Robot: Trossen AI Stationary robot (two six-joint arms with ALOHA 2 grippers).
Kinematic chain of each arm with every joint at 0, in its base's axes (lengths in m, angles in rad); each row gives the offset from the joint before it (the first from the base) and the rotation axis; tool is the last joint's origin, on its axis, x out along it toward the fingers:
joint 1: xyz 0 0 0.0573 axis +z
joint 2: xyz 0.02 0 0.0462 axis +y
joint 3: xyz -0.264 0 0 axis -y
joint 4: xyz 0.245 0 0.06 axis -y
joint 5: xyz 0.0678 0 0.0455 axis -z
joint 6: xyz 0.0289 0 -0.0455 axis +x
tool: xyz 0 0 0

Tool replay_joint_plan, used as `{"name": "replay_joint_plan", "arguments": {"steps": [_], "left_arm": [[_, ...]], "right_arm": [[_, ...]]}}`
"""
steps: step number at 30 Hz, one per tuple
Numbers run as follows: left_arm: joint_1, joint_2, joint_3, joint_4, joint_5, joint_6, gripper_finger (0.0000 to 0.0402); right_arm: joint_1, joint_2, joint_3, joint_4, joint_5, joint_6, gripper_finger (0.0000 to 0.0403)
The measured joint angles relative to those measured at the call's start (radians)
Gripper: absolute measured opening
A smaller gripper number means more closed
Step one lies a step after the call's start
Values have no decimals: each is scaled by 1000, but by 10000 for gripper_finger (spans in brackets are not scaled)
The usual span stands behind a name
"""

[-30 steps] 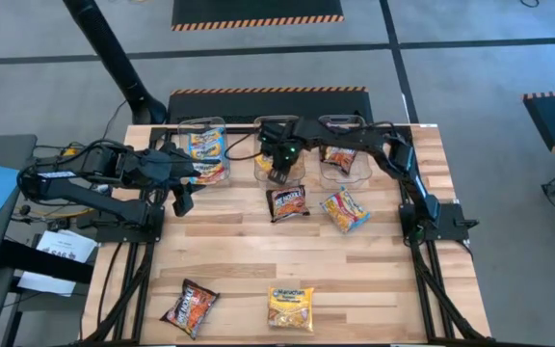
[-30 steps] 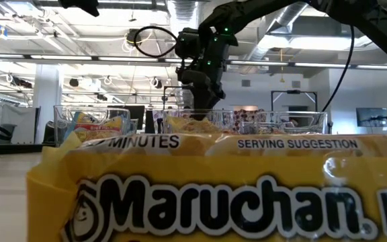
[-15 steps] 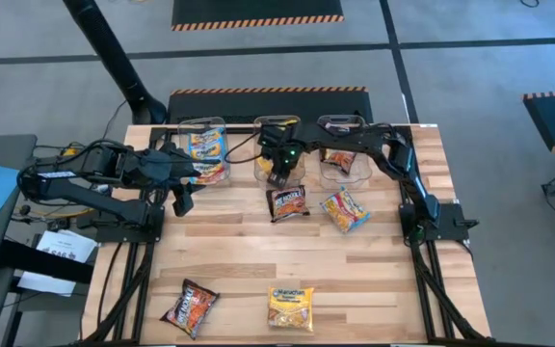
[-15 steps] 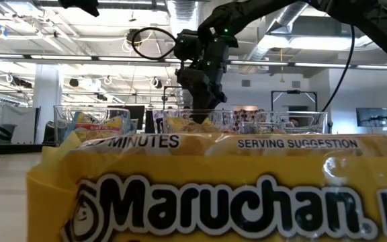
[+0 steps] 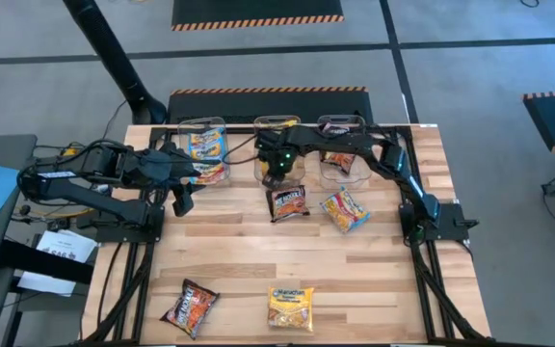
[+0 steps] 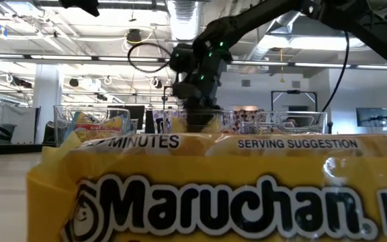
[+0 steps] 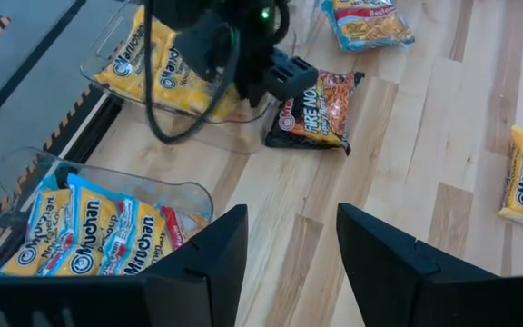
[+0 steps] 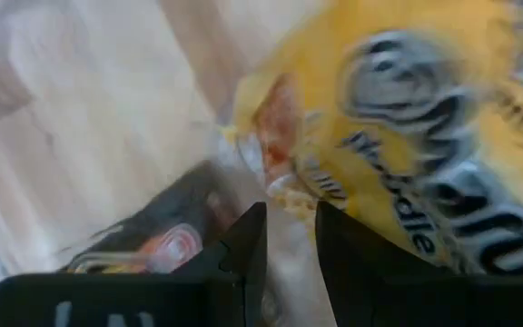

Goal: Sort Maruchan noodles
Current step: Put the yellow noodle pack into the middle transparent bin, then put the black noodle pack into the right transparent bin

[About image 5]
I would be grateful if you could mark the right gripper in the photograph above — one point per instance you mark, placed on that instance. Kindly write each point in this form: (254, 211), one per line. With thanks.
(282, 156)

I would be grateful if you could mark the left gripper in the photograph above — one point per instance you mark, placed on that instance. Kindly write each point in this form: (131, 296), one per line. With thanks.
(162, 168)

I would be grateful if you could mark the blue yellow noodle packet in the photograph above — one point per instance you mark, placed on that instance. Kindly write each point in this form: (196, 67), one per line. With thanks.
(210, 173)
(345, 210)
(206, 153)
(205, 136)

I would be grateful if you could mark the yellow creamy chicken noodle packet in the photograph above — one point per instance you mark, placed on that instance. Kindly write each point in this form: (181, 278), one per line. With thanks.
(277, 124)
(291, 311)

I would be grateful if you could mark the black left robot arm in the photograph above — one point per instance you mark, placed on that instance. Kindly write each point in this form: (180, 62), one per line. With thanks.
(89, 202)

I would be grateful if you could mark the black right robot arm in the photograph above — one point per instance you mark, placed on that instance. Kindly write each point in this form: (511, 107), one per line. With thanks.
(345, 140)

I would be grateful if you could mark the clear plastic bin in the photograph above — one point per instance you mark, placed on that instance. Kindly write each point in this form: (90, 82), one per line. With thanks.
(184, 126)
(298, 174)
(364, 178)

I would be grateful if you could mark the white paper sheet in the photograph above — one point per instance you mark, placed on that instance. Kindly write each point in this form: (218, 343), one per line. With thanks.
(68, 243)
(46, 284)

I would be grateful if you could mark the black stand pole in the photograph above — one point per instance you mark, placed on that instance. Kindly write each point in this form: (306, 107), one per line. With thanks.
(109, 53)

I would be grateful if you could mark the black flat bar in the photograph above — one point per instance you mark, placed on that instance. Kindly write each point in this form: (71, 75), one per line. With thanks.
(41, 260)

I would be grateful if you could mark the grey side desk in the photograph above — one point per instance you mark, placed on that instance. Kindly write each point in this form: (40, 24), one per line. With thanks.
(3, 147)

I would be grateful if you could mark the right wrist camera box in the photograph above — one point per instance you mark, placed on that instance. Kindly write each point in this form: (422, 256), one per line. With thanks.
(263, 147)

